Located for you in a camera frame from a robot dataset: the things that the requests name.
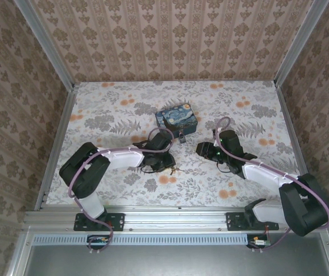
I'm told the blue starry night tin box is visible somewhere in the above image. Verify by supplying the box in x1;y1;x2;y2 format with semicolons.
154;102;199;136

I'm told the floral patterned table cover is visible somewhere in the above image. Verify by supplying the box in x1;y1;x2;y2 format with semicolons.
46;80;310;208

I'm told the grey metal shelf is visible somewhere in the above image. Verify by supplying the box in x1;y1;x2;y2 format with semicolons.
23;244;329;276

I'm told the small circuit board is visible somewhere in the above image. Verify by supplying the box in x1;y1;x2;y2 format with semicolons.
247;234;271;250
87;234;110;250

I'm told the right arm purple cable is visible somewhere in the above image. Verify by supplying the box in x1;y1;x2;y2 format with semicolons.
212;116;329;254

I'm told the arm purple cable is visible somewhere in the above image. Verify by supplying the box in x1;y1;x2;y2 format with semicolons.
68;127;175;255
212;116;329;254

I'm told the wide aluminium frame rail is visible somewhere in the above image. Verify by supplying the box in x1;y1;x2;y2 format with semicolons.
23;205;329;232

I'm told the aluminium side rail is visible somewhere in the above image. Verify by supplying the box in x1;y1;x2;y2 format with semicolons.
274;83;320;209
34;83;79;212

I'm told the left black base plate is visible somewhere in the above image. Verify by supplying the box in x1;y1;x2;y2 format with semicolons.
73;212;126;232

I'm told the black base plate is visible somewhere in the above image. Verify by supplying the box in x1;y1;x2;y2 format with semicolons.
73;212;126;232
226;212;280;232

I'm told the slotted grey cable duct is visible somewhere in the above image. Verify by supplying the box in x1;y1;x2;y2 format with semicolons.
33;233;250;246

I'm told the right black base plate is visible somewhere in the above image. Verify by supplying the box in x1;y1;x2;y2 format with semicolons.
226;212;280;232

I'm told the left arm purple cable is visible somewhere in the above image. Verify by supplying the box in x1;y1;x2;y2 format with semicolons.
68;127;175;255

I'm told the aluminium frame post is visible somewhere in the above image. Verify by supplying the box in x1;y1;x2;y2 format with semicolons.
273;0;329;87
13;0;78;91

